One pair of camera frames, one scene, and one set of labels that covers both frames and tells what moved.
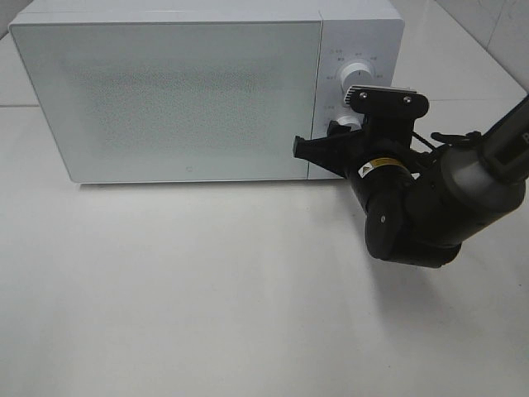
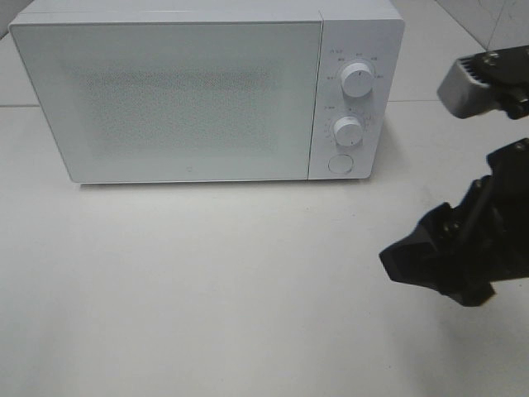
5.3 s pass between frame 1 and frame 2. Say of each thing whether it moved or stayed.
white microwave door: stayed
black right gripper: moved
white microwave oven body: stayed
